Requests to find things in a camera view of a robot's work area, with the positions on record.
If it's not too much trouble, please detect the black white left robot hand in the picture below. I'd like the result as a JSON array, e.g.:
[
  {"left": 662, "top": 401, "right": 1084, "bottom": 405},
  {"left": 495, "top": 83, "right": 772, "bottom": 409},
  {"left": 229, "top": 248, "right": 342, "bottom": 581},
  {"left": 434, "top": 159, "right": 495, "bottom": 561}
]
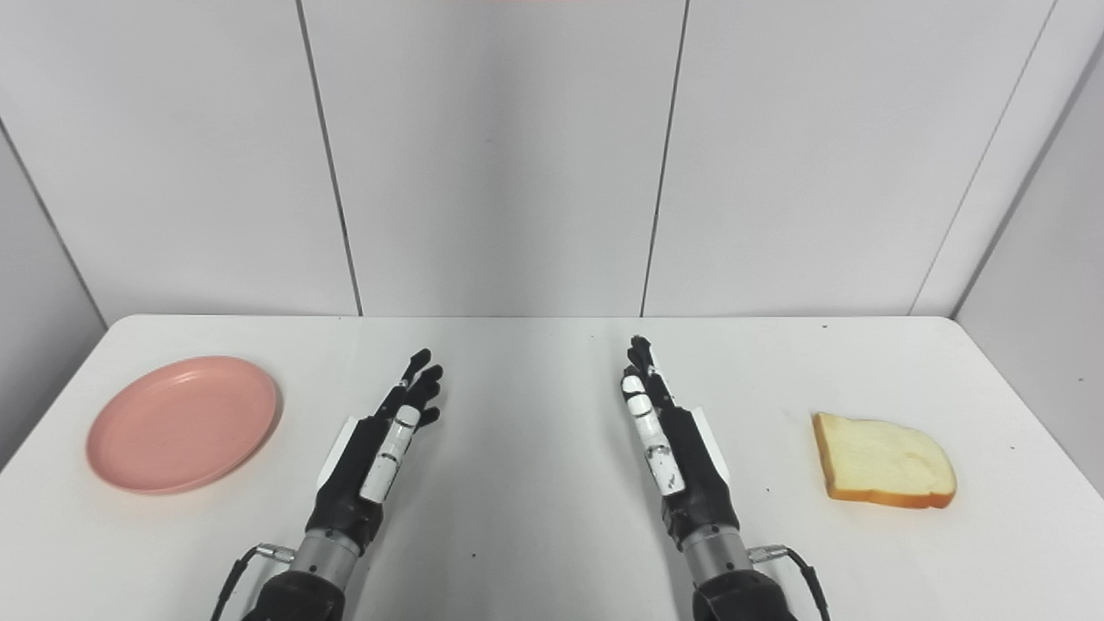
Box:
[{"left": 304, "top": 348, "right": 445, "bottom": 553}]

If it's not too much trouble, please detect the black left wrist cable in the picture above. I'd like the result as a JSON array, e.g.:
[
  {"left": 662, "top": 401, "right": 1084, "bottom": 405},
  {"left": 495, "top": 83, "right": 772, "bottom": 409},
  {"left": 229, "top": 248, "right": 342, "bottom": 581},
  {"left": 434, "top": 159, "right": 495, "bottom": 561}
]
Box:
[{"left": 211, "top": 543, "right": 294, "bottom": 621}]

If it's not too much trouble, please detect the pink plastic plate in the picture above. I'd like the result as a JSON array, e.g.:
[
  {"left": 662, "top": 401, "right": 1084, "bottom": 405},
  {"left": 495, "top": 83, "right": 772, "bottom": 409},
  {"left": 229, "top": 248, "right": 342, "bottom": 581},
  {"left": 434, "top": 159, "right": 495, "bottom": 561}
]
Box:
[{"left": 85, "top": 355, "right": 282, "bottom": 495}]

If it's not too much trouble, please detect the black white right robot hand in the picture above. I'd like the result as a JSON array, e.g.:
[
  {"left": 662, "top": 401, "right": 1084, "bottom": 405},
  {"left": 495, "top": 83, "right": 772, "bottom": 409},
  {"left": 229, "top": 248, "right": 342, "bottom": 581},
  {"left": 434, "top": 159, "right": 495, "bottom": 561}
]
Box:
[{"left": 621, "top": 336, "right": 741, "bottom": 550}]

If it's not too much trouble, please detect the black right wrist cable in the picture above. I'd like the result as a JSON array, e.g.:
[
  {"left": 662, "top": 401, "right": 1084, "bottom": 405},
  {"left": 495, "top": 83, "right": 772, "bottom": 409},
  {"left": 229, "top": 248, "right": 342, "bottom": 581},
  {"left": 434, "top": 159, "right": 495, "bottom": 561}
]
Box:
[{"left": 749, "top": 545, "right": 831, "bottom": 621}]

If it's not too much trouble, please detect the slice of bread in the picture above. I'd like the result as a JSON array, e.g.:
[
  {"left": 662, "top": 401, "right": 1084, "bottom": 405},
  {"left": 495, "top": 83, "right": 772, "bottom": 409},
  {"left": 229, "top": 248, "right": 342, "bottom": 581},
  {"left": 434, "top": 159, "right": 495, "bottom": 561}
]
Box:
[{"left": 812, "top": 411, "right": 957, "bottom": 510}]

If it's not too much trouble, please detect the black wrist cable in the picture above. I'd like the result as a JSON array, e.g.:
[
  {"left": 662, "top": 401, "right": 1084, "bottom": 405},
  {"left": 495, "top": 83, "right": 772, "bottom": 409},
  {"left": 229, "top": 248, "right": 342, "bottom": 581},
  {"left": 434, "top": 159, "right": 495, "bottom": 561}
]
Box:
[
  {"left": 749, "top": 545, "right": 831, "bottom": 621},
  {"left": 211, "top": 543, "right": 294, "bottom": 621}
]

